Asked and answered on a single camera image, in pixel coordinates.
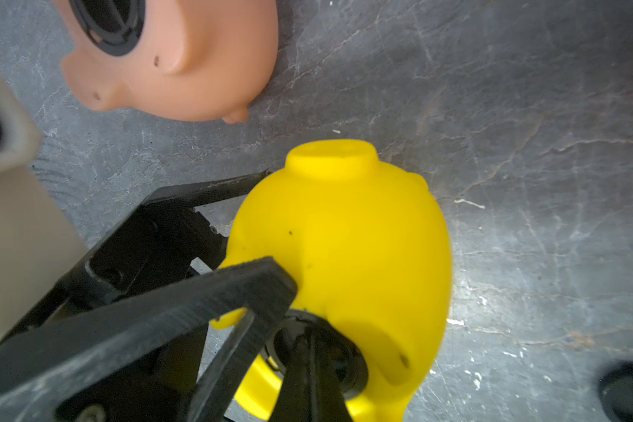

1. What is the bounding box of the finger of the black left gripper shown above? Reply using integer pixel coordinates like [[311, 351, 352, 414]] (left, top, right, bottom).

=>
[[0, 258, 297, 421], [142, 170, 271, 209]]

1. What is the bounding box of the pink piggy bank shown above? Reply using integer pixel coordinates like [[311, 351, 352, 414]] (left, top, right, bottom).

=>
[[54, 0, 279, 124]]

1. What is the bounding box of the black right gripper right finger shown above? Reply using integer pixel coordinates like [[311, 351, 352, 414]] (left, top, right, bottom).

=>
[[313, 332, 353, 422]]

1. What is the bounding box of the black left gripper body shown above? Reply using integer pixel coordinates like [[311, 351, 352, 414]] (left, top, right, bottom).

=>
[[7, 206, 228, 421]]

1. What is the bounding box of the yellow piggy bank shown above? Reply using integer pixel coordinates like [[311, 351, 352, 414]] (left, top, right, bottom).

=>
[[223, 140, 453, 421]]

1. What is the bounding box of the black round plug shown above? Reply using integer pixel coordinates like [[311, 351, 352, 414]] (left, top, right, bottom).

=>
[[261, 309, 368, 400], [597, 360, 633, 422], [69, 0, 146, 57]]

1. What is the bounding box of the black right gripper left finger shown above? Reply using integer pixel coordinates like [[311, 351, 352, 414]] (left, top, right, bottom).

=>
[[270, 332, 312, 422]]

